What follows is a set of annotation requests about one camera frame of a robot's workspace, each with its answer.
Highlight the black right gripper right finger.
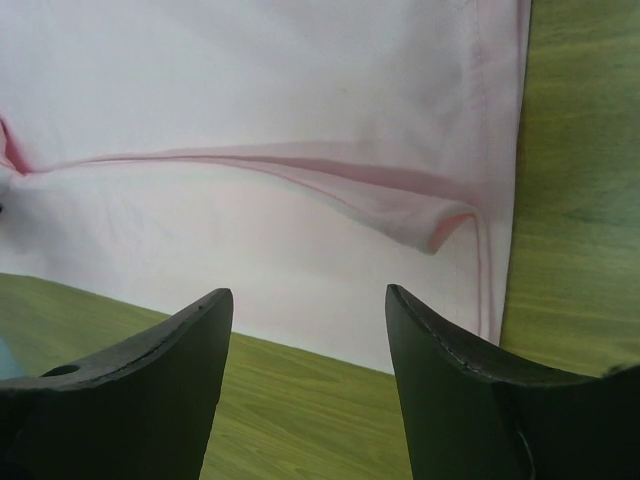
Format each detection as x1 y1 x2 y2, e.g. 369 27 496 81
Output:
385 285 639 480

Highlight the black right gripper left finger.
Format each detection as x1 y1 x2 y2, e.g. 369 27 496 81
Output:
1 289 233 480

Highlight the light pink t-shirt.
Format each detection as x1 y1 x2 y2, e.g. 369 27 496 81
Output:
1 1 531 371

